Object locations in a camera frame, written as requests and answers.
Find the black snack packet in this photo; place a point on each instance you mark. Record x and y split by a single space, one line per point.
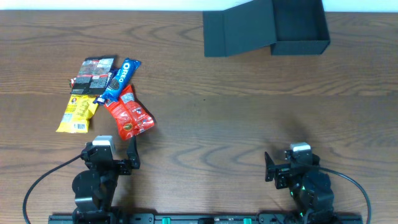
94 75

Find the red snack packet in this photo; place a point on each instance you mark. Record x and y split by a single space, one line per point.
131 118

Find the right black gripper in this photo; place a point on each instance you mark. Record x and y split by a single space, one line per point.
278 170

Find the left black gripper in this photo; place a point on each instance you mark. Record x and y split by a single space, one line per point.
121 166

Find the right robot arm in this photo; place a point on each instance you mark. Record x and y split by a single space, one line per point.
309 188

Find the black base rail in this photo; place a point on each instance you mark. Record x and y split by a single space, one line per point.
149 218

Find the blue Oreo cookie pack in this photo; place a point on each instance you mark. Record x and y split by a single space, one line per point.
121 80

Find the yellow snack packet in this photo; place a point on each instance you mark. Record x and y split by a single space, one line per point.
76 118

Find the dark green hinged gift box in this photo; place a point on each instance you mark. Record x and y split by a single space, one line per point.
288 27

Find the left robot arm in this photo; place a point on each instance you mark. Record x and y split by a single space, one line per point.
94 188

